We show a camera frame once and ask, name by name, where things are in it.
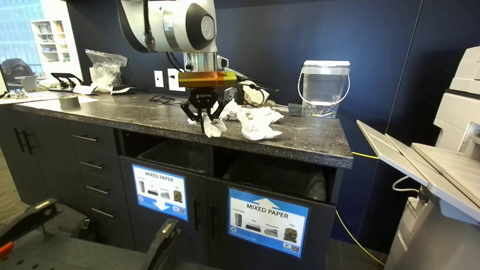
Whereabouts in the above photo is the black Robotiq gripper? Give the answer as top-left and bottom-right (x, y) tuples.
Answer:
(180, 86), (226, 131)

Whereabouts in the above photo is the clear plastic bag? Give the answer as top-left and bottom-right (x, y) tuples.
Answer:
(85, 49), (127, 94)

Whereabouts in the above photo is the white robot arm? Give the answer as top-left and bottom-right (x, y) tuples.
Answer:
(117, 0), (238, 136)

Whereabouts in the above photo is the white single wall socket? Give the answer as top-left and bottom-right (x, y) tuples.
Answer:
(153, 70), (163, 88)

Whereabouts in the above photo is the black drawer cabinet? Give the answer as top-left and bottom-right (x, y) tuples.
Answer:
(0, 106), (135, 248)

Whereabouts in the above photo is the black office chair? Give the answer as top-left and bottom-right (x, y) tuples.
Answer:
(0, 197), (180, 270)

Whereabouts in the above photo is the white tissue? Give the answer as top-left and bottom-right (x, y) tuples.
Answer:
(220, 100), (283, 140)
(187, 112), (226, 137)

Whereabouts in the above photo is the right black rubbish bin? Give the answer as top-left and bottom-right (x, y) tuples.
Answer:
(223, 155), (327, 202)

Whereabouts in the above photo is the grey office printer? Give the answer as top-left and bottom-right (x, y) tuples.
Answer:
(358, 46), (480, 270)

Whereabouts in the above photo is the black rubbish bin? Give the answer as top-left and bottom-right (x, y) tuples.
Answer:
(223, 155), (327, 202)
(139, 143), (208, 173)

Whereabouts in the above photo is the left blue recycling sign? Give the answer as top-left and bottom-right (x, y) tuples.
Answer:
(132, 164), (189, 220)

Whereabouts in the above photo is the right blue mixed paper sign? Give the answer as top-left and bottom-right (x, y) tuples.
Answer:
(228, 187), (309, 257)

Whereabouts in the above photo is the left black rubbish bin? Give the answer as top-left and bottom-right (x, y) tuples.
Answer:
(139, 143), (208, 173)

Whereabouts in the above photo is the white double wall socket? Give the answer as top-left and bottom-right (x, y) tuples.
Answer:
(166, 68), (186, 91)

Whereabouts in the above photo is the black cable on counter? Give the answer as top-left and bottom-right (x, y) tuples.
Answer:
(148, 91), (192, 106)

